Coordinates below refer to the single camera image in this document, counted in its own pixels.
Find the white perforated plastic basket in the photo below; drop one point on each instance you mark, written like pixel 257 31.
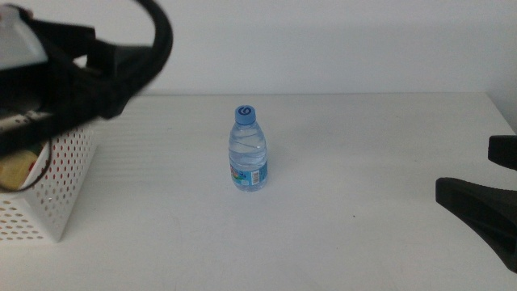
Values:
pixel 54 226

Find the yellow liquid plastic bottle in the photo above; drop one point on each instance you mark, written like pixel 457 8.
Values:
pixel 16 171

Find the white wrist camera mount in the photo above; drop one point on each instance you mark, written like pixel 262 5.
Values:
pixel 16 44

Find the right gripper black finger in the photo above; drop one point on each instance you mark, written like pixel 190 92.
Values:
pixel 484 214
pixel 505 151

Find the water bottle with blue cap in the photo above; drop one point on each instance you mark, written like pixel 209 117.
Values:
pixel 247 153

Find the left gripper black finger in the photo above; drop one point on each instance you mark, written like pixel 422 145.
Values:
pixel 121 68
pixel 64 34

